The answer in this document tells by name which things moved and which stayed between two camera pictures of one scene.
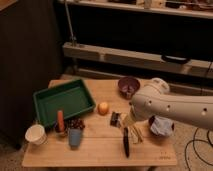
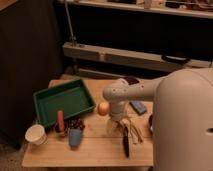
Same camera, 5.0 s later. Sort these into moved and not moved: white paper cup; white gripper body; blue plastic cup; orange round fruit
Moved: white gripper body
Not moved: blue plastic cup; white paper cup; orange round fruit
